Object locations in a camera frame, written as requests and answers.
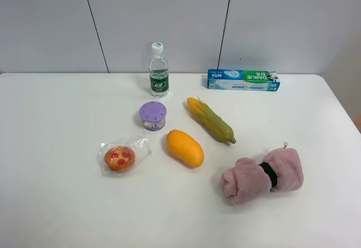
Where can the clear water bottle green label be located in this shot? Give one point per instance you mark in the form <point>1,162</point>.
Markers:
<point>158,71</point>

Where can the yellow orange mango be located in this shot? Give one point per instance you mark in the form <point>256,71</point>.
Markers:
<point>184,147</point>

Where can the wrapped fruit tart pastry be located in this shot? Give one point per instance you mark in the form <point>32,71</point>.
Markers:
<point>123,155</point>

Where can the purple lid air freshener jar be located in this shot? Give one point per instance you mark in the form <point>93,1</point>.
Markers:
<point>153,115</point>

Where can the rolled pink towel black band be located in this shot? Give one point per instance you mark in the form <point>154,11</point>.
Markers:
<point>279,171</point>

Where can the blue green toothpaste box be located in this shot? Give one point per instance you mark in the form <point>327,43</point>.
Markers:
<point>250,80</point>

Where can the toy corn cob green husk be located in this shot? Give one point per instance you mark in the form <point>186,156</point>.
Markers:
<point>218,128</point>

